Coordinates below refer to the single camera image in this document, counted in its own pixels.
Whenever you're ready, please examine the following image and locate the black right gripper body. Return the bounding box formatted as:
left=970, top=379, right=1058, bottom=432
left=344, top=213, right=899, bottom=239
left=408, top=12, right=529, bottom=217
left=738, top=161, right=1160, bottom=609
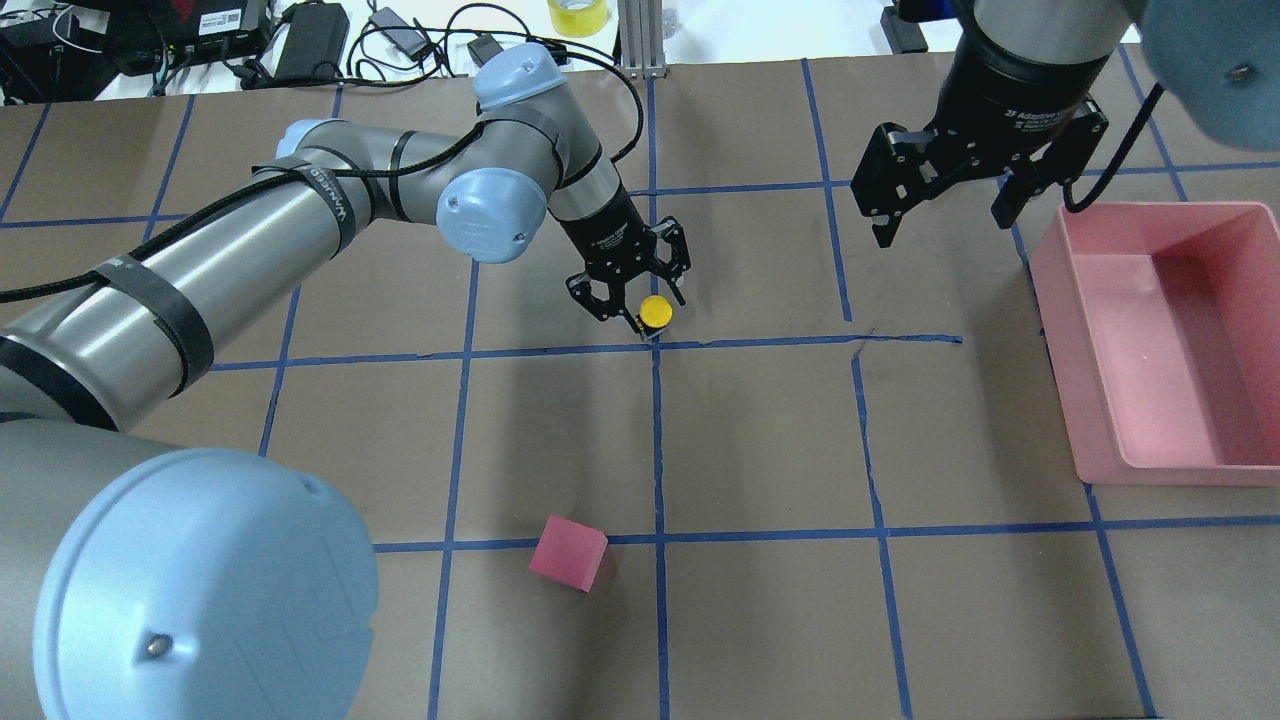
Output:
left=883, top=60, right=1108, bottom=191

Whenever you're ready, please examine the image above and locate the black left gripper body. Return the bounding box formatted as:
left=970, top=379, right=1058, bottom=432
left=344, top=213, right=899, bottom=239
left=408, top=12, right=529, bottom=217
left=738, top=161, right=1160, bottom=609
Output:
left=566, top=205, right=669, bottom=284

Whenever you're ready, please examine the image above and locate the yellow push button switch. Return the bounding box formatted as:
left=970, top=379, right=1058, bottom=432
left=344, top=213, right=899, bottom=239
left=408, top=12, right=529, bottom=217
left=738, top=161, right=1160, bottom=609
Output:
left=637, top=293, right=675, bottom=341

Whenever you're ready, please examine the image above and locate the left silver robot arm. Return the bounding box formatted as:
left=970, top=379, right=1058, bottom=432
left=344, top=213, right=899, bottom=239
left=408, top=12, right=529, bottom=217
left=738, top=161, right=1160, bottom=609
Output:
left=3, top=40, right=691, bottom=719

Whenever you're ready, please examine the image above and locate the black power adapter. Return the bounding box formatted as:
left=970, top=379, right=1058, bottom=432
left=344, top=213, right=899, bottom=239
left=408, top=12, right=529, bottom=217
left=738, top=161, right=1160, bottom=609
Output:
left=879, top=5, right=931, bottom=55

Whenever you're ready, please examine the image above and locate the pink plastic tray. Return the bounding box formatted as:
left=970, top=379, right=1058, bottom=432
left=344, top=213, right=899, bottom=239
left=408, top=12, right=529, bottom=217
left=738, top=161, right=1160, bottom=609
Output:
left=1030, top=201, right=1279, bottom=486

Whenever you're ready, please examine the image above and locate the yellow tape roll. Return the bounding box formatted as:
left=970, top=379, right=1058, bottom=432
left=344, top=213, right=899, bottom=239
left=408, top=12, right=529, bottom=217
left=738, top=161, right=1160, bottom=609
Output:
left=547, top=0, right=611, bottom=38

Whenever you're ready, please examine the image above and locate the pink cube near centre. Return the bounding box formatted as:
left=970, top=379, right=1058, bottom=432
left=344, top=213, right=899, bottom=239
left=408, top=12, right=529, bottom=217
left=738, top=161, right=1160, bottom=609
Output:
left=529, top=515, right=609, bottom=593

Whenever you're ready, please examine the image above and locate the grey usb hub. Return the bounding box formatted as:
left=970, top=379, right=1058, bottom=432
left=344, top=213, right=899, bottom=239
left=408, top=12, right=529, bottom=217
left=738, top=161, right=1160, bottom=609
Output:
left=369, top=6, right=431, bottom=61

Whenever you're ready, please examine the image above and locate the black power brick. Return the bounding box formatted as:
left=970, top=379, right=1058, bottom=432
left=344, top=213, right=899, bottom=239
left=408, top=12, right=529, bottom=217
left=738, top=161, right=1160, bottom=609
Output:
left=271, top=1, right=349, bottom=85

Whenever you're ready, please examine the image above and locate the aluminium frame post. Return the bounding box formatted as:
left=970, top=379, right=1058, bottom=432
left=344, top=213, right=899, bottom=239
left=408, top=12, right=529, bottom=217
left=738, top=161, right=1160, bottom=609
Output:
left=616, top=0, right=668, bottom=79

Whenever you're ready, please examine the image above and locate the black cable on desk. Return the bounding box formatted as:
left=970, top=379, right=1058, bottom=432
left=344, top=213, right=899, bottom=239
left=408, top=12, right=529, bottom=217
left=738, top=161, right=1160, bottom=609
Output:
left=346, top=3, right=561, bottom=79

